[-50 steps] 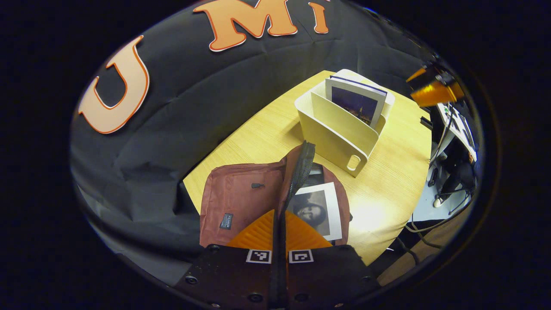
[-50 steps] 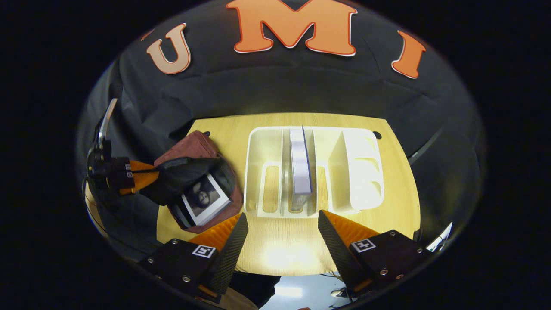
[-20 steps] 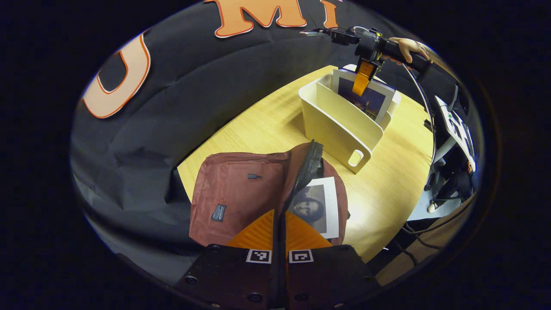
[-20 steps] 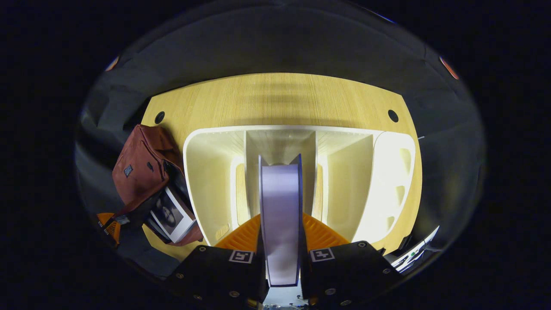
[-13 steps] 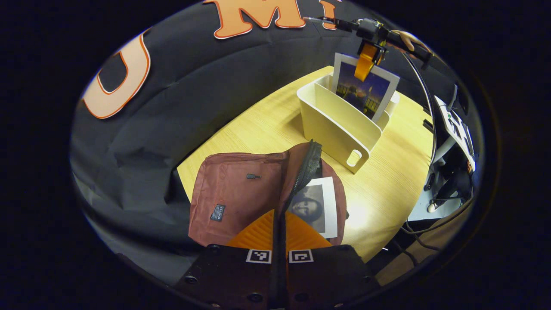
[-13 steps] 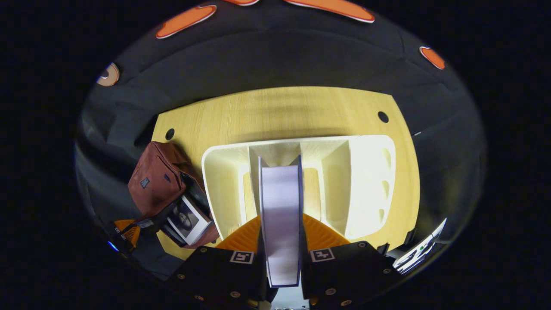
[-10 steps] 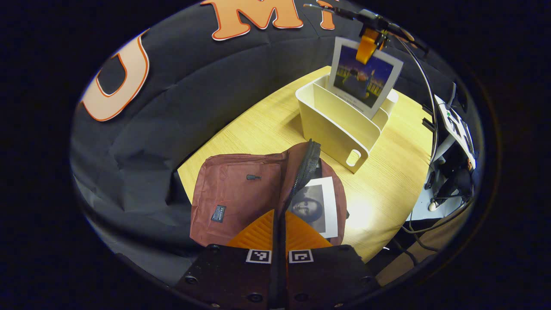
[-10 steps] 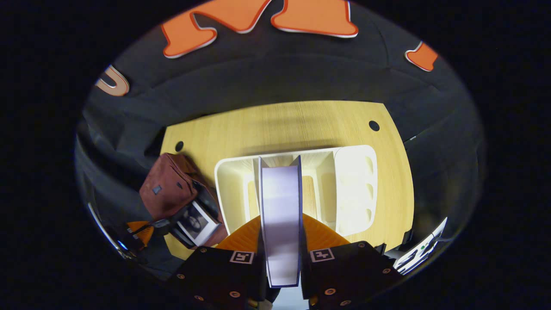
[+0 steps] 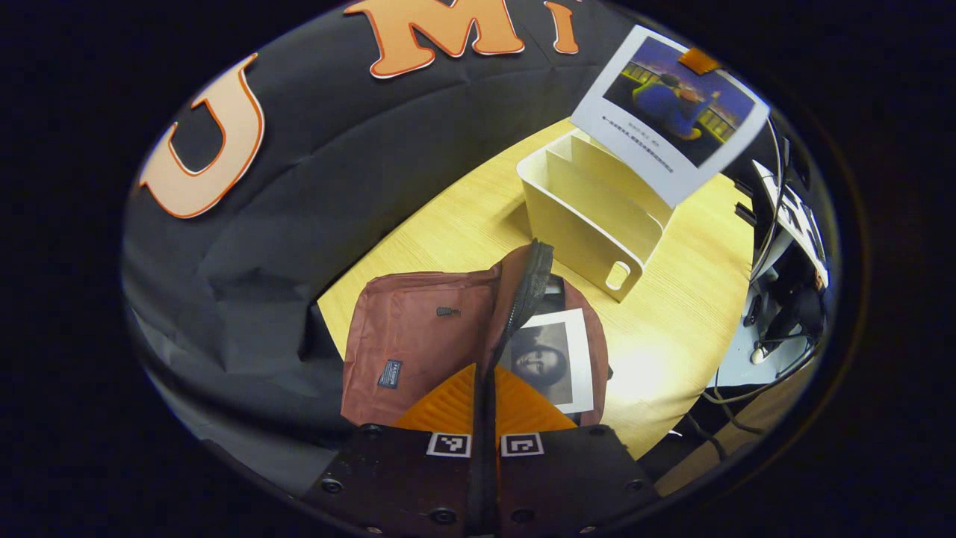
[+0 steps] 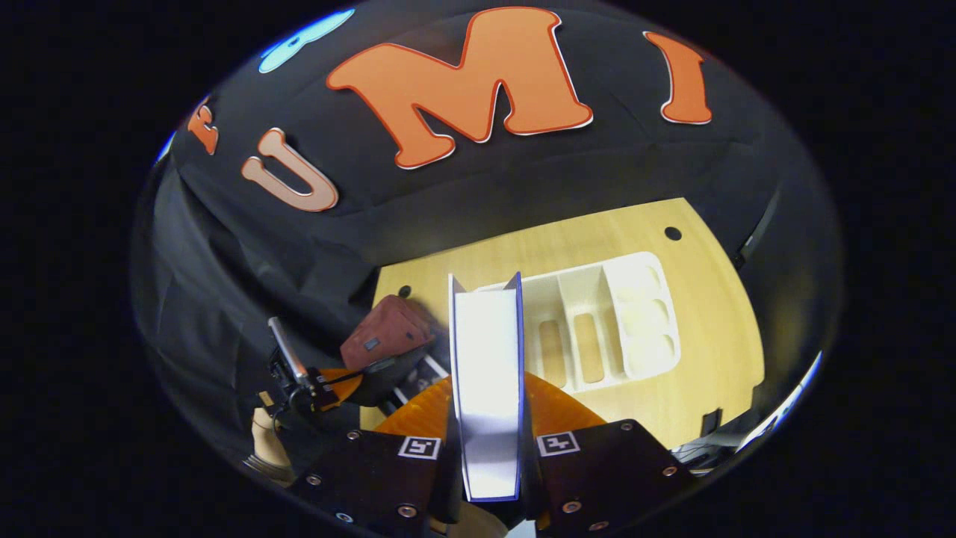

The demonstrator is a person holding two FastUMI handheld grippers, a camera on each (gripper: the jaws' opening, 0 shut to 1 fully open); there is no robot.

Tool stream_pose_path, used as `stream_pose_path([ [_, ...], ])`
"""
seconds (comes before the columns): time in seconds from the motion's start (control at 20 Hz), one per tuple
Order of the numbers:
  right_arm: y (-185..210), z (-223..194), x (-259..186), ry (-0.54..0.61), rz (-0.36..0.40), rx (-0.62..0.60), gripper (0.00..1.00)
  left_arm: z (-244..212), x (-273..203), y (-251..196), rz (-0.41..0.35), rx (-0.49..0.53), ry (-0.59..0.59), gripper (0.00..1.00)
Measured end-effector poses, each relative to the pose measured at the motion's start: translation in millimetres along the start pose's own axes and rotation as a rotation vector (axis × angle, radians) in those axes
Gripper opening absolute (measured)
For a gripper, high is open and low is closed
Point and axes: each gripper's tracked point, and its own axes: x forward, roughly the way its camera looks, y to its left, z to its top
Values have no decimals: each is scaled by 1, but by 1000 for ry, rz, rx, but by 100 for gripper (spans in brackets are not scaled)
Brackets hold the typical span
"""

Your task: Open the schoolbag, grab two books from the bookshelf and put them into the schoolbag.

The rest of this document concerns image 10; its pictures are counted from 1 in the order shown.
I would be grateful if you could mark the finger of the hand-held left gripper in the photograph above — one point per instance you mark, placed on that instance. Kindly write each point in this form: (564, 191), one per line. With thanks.
(340, 382)

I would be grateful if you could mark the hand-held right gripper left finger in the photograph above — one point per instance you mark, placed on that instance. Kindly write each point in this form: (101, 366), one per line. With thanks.
(373, 478)

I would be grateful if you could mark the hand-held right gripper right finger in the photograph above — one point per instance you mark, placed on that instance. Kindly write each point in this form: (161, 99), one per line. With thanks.
(597, 478)

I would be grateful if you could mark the maroon schoolbag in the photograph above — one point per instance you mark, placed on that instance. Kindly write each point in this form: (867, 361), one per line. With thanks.
(385, 329)

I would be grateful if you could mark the white book with dark cover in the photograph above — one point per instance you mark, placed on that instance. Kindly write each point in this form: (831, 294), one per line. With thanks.
(487, 373)

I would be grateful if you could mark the white bookshelf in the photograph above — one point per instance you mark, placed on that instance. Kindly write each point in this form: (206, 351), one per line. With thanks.
(642, 314)

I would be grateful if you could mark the black backdrop cloth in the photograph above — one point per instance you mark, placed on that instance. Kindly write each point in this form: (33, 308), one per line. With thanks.
(523, 179)

